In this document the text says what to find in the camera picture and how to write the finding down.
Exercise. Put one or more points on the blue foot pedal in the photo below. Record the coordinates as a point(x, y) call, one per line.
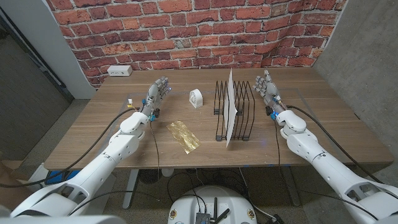
point(53, 180)
point(72, 175)

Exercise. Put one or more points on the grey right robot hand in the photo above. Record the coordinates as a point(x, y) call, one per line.
point(271, 91)

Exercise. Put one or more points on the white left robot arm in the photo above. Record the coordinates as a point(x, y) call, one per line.
point(102, 161)

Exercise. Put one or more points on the brown cardboard box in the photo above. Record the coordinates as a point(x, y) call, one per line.
point(12, 186)

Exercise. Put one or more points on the gold aluminum foil sheet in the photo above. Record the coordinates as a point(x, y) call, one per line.
point(183, 137)

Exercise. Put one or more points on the red brick print backdrop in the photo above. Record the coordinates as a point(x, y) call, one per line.
point(186, 31)

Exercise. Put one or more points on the white paper file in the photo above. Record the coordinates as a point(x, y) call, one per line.
point(230, 109)

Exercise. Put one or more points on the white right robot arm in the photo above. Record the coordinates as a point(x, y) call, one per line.
point(326, 168)

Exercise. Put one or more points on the white table leg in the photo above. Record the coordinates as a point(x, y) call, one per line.
point(130, 189)

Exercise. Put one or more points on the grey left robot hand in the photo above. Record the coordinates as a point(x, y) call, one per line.
point(154, 93)

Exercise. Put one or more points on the grey table leg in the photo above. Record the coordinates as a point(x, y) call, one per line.
point(291, 186)

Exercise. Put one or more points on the black antenna module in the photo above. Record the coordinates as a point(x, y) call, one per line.
point(203, 217)

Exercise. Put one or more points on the white power outlet box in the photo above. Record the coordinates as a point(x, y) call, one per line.
point(119, 70)

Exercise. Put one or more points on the small white desk clock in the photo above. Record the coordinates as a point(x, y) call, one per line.
point(196, 99)

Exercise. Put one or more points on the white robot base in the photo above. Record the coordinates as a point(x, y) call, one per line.
point(186, 205)

